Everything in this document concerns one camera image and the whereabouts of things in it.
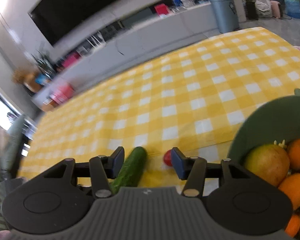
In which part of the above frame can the white plastic bag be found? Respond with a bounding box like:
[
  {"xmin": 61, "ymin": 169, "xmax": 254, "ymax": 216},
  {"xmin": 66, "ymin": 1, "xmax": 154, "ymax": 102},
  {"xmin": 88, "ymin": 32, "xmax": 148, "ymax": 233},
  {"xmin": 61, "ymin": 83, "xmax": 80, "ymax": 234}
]
[{"xmin": 255, "ymin": 0, "xmax": 273, "ymax": 18}]

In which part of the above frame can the large red-green apple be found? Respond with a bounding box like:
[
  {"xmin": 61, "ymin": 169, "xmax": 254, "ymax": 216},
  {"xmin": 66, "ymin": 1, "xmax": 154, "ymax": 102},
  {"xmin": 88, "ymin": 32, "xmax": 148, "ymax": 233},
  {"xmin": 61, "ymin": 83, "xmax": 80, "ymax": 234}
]
[{"xmin": 244, "ymin": 144, "xmax": 290, "ymax": 187}]

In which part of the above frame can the green colander bowl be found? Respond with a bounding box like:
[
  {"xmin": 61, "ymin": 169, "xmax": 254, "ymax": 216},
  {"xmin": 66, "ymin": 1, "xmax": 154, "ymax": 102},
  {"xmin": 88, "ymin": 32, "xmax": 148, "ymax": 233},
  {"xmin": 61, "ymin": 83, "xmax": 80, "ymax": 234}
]
[{"xmin": 227, "ymin": 88, "xmax": 300, "ymax": 164}]

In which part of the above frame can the blue water jug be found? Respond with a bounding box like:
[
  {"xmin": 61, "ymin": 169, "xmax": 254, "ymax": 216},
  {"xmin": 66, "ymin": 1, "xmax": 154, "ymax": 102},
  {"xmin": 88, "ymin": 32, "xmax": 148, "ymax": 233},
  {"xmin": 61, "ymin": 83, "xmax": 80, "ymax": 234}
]
[{"xmin": 284, "ymin": 0, "xmax": 300, "ymax": 19}]

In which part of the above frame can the green cucumber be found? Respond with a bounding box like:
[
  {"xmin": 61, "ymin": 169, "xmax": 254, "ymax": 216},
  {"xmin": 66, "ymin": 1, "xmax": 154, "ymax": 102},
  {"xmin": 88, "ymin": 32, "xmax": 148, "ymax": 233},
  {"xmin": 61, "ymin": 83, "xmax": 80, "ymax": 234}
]
[{"xmin": 110, "ymin": 146, "xmax": 147, "ymax": 194}]

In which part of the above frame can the grey-blue trash bin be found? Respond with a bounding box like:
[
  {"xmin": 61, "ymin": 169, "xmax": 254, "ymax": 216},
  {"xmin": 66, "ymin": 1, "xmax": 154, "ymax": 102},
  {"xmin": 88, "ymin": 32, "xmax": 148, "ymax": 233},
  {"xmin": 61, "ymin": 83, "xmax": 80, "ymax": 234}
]
[{"xmin": 210, "ymin": 0, "xmax": 239, "ymax": 34}]

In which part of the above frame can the red cherry tomato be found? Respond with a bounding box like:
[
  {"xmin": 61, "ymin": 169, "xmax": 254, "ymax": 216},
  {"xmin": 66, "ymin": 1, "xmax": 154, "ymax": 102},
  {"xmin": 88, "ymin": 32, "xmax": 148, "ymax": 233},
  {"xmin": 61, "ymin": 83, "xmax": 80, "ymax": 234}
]
[{"xmin": 163, "ymin": 150, "xmax": 172, "ymax": 167}]

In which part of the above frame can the white low cabinet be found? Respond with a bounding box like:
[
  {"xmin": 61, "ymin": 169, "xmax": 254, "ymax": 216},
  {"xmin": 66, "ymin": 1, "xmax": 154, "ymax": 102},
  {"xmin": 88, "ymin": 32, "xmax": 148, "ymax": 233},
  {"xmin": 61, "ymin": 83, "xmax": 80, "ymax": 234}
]
[{"xmin": 32, "ymin": 2, "xmax": 217, "ymax": 107}]

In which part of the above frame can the yellow white checkered tablecloth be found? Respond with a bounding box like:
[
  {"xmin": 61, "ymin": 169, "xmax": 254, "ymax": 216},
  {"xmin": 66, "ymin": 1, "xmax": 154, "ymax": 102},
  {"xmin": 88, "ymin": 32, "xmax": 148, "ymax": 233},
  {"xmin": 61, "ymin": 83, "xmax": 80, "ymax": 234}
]
[{"xmin": 19, "ymin": 27, "xmax": 300, "ymax": 189}]

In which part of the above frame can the potted plant left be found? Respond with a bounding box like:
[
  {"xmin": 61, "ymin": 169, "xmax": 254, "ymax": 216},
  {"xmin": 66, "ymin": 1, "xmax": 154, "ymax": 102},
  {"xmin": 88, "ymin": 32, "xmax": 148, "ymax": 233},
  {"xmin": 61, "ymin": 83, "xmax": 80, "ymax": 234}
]
[{"xmin": 32, "ymin": 42, "xmax": 56, "ymax": 80}]

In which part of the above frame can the orange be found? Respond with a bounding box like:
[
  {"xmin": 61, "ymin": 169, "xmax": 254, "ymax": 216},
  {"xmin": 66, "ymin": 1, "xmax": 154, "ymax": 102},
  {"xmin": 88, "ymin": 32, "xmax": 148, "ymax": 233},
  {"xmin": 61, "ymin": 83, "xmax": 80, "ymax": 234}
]
[
  {"xmin": 287, "ymin": 139, "xmax": 300, "ymax": 171},
  {"xmin": 278, "ymin": 173, "xmax": 300, "ymax": 211},
  {"xmin": 285, "ymin": 214, "xmax": 300, "ymax": 238}
]

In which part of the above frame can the pink box on cabinet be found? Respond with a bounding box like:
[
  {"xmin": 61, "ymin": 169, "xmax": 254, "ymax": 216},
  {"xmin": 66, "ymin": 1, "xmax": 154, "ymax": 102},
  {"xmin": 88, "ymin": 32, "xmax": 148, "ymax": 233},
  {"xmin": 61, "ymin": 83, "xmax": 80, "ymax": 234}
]
[{"xmin": 62, "ymin": 52, "xmax": 81, "ymax": 68}]

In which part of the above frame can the black television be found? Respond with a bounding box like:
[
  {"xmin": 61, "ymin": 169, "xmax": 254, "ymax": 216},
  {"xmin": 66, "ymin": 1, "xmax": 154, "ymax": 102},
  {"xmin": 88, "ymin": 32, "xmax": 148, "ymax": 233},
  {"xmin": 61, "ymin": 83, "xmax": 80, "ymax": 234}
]
[{"xmin": 29, "ymin": 0, "xmax": 118, "ymax": 46}]

